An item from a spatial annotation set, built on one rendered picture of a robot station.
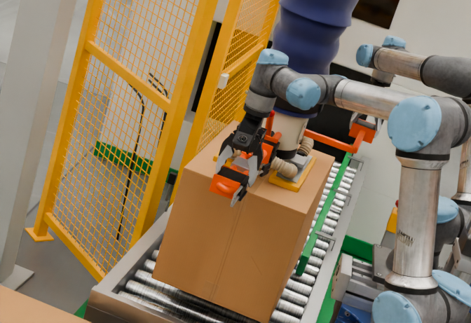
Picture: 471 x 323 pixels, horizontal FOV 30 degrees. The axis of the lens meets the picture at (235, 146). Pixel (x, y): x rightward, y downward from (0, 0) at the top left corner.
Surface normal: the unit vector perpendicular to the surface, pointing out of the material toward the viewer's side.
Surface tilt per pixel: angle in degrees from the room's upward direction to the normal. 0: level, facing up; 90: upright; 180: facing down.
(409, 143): 83
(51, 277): 0
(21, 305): 0
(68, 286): 0
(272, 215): 90
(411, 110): 83
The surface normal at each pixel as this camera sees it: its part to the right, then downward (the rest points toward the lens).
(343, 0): 0.40, 0.58
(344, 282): -0.15, 0.30
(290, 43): -0.44, -0.18
